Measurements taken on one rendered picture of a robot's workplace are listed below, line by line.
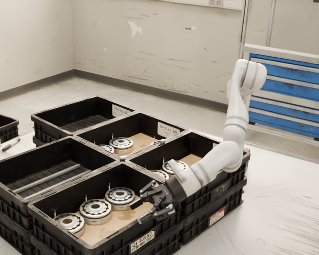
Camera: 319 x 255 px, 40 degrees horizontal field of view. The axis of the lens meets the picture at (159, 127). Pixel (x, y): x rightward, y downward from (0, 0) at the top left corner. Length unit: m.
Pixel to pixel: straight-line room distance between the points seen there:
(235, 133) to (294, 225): 0.56
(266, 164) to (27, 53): 3.55
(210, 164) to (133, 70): 3.94
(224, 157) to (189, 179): 0.12
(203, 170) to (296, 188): 0.80
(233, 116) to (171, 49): 3.51
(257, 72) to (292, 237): 0.62
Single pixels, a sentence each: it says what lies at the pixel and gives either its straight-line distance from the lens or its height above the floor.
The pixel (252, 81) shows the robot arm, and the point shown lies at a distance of 1.44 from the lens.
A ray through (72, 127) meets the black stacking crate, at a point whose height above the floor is 0.83.
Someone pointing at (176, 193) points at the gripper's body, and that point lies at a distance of 1.24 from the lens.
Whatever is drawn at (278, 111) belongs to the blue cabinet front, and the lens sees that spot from 3.54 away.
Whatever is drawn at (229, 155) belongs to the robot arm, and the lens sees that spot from 1.26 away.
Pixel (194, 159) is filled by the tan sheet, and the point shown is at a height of 0.83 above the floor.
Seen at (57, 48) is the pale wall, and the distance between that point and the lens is 5.46.
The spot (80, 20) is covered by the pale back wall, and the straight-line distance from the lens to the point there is 5.51.
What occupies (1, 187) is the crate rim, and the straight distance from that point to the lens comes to 1.47.
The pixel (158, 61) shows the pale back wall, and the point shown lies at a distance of 4.92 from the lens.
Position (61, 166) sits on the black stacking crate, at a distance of 1.76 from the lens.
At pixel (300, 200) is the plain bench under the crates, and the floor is 0.70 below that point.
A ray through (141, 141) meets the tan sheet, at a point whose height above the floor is 0.83.
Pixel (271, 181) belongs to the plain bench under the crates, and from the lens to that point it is 2.00.
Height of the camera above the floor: 1.67
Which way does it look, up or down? 23 degrees down
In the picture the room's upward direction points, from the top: 3 degrees clockwise
